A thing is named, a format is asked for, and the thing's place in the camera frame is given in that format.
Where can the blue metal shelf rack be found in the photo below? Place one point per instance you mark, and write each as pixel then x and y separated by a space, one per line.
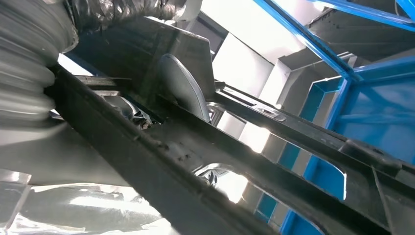
pixel 373 107

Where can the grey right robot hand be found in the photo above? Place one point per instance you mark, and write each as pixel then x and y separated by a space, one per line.
pixel 64 168

